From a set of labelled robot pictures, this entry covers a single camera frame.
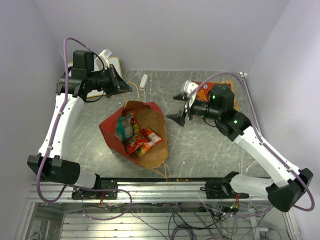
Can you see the gold foil snack packet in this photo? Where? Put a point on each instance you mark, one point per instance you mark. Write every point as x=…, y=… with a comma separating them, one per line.
x=236, y=100

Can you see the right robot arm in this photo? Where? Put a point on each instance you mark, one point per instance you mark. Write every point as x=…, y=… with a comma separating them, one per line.
x=286, y=184

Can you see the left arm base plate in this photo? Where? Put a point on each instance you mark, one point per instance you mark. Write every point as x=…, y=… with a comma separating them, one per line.
x=105, y=190

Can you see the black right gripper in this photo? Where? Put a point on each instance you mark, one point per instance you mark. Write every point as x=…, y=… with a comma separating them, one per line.
x=179, y=117

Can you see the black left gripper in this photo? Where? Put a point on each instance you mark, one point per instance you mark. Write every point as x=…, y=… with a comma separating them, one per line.
x=117, y=84

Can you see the aluminium rail frame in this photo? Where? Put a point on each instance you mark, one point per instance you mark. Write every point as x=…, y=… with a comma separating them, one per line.
x=141, y=190

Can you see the red Doritos bag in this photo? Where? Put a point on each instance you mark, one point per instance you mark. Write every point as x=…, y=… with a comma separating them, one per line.
x=203, y=93

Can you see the red paper bag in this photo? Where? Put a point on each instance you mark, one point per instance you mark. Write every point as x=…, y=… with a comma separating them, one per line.
x=148, y=114

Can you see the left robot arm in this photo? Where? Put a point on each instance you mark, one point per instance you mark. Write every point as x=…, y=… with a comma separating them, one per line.
x=89, y=72

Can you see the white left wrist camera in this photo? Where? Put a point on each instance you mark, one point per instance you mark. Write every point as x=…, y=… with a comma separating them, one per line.
x=104, y=56

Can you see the red rice cracker mix bag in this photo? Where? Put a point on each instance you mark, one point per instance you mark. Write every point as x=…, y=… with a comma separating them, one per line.
x=136, y=141

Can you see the teal snack packet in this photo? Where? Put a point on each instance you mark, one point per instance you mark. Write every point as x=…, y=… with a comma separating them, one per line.
x=124, y=129

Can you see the white marker eraser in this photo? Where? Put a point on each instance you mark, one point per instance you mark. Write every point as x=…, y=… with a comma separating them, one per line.
x=143, y=82

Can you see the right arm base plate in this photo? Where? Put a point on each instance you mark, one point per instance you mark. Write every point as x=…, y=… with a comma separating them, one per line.
x=217, y=190

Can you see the colourful striped snack packet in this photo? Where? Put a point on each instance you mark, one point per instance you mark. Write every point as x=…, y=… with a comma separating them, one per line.
x=152, y=140

